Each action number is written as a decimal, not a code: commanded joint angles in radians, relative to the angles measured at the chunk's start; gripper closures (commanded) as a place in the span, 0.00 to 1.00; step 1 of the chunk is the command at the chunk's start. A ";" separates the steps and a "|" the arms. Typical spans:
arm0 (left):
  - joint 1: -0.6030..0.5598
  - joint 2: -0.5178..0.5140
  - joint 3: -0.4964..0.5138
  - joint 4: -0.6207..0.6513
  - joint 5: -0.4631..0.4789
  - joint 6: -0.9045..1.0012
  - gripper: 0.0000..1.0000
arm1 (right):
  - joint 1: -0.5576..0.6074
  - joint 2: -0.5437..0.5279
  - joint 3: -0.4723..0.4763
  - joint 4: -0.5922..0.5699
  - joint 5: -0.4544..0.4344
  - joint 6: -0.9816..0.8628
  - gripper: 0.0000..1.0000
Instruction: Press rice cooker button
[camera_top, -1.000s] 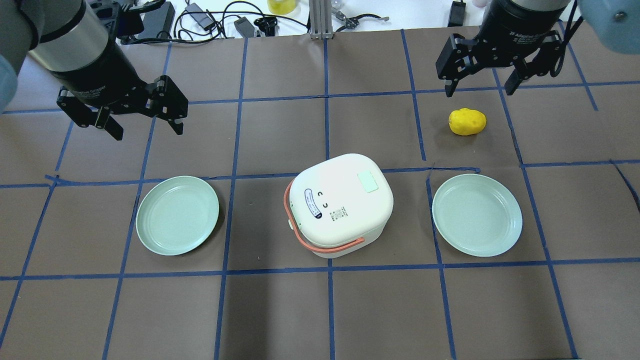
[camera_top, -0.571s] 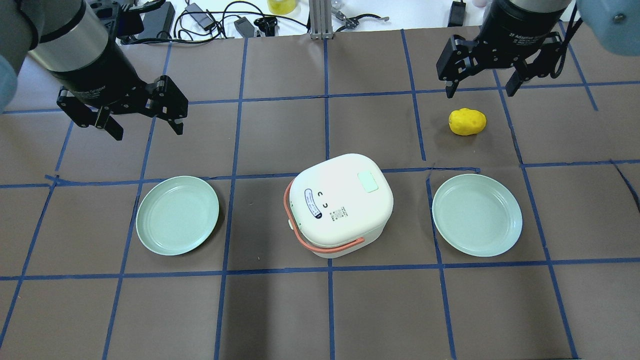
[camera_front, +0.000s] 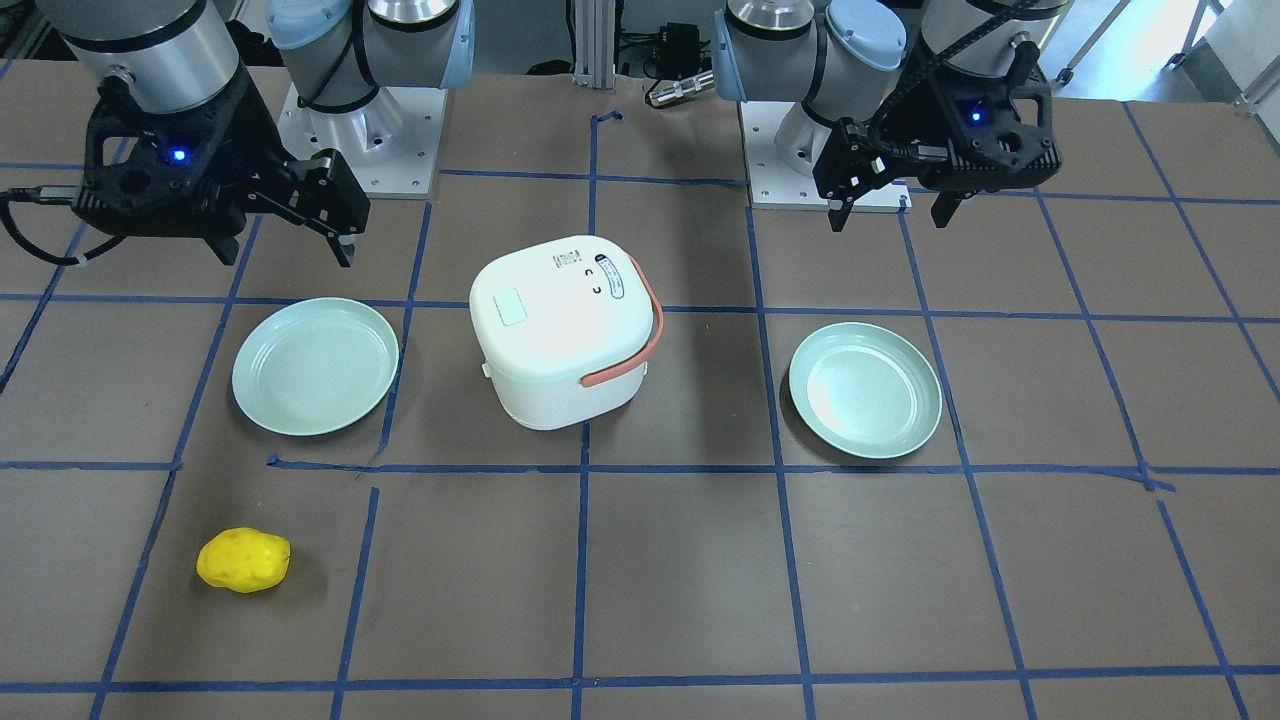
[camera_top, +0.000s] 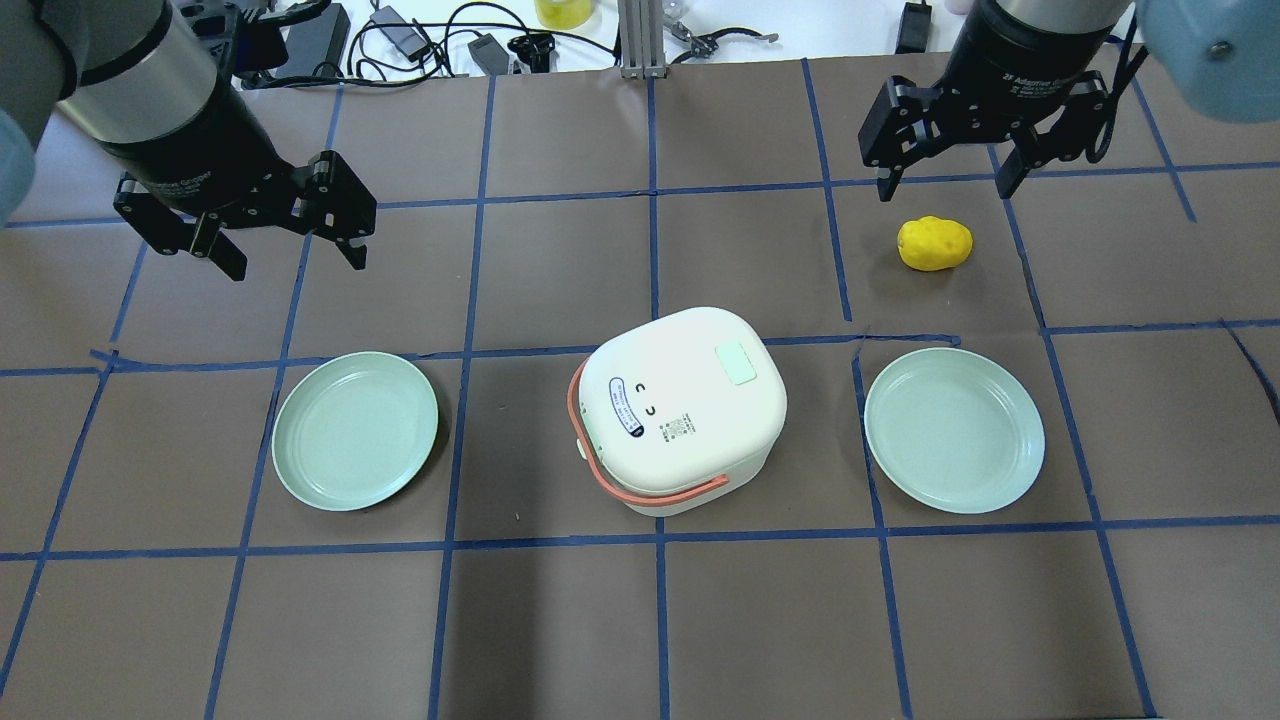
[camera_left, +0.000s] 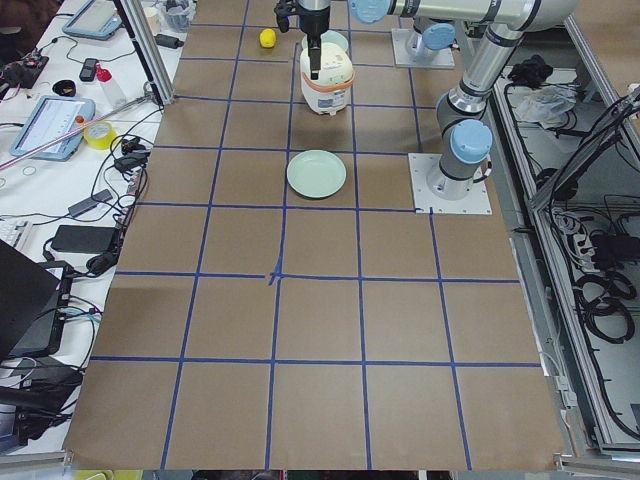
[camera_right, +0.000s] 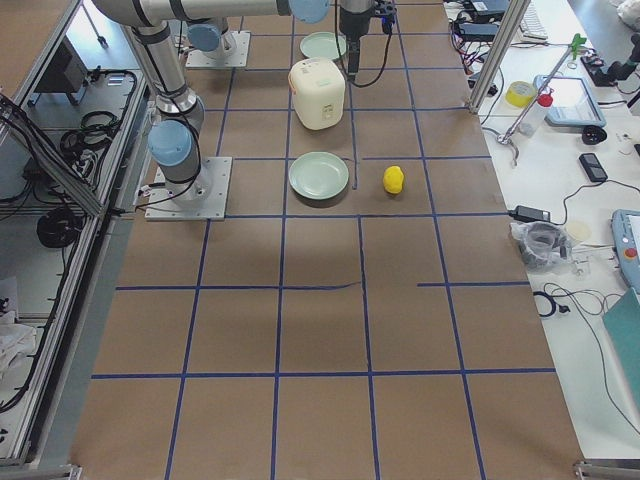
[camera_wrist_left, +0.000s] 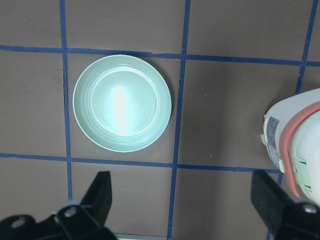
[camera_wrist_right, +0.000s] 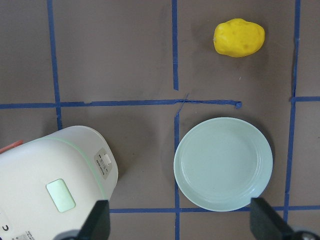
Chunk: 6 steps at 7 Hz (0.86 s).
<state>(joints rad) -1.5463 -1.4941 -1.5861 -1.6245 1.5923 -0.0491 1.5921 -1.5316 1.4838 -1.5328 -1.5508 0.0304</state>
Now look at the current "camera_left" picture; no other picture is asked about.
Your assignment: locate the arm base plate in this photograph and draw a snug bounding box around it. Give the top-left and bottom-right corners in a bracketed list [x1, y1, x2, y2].
[392, 23, 455, 69]
[408, 153, 492, 215]

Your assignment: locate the near pale green plate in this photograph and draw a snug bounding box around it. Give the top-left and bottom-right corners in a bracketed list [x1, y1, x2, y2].
[286, 150, 347, 199]

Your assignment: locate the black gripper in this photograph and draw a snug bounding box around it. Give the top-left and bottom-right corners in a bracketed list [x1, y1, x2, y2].
[298, 0, 330, 80]

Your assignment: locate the black laptop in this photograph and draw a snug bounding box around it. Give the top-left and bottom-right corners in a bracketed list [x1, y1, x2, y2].
[1, 242, 72, 360]

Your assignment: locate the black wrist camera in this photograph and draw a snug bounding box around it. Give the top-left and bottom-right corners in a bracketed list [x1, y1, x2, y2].
[274, 0, 299, 33]

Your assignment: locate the metal rod stand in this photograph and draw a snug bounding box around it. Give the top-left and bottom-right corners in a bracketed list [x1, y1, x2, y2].
[1, 91, 159, 170]

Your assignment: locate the blue teach pendant tablet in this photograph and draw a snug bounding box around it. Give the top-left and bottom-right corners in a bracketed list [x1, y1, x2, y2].
[9, 96, 96, 161]

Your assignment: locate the far pale green plate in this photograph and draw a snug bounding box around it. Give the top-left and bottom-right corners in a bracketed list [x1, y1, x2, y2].
[321, 30, 349, 52]

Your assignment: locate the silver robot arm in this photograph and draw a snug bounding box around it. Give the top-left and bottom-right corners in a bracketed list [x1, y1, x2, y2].
[410, 17, 455, 58]
[349, 0, 577, 153]

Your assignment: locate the aluminium frame post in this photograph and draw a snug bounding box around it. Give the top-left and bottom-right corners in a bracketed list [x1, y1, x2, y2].
[114, 0, 174, 106]

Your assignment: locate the black power adapter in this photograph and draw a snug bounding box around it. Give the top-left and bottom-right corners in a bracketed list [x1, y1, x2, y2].
[51, 225, 118, 254]

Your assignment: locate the white rice cooker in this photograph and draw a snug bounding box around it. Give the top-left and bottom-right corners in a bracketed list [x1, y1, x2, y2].
[300, 42, 354, 115]

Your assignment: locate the pale green plate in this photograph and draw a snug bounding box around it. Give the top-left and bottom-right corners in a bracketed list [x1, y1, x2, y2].
[286, 150, 347, 199]
[321, 30, 349, 52]

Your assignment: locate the black phone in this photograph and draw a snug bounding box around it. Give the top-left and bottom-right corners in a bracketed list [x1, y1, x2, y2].
[79, 58, 98, 82]

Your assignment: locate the red cap spray bottle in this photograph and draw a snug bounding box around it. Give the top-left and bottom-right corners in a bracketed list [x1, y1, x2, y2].
[96, 63, 127, 108]

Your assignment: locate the yellow tape roll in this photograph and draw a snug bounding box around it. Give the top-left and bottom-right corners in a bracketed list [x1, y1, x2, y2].
[83, 121, 117, 150]

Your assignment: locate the yellow lemon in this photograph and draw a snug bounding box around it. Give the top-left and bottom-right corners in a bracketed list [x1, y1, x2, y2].
[259, 28, 277, 49]

